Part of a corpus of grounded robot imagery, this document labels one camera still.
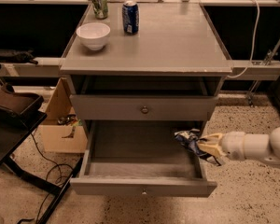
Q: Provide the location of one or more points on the green soda can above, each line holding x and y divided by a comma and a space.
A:
100, 8

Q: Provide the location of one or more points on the grey drawer cabinet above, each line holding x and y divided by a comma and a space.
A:
175, 52

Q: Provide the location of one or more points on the black side table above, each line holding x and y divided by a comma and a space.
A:
13, 131

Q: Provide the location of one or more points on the brown pad on table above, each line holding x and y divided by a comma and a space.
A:
22, 104

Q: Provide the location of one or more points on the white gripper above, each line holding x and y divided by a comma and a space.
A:
233, 146

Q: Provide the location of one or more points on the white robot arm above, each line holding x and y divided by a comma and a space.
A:
264, 148

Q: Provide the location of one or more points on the grey upper drawer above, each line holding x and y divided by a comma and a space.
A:
143, 107

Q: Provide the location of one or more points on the cardboard box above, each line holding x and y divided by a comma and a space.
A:
60, 131

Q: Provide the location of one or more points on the blue soda can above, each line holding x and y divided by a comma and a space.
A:
130, 17

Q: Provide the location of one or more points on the metal frame rail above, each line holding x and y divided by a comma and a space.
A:
50, 68

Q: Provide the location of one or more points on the grey open lower drawer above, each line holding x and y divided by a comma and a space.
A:
140, 158

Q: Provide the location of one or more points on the white ceramic bowl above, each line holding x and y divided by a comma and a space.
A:
94, 35

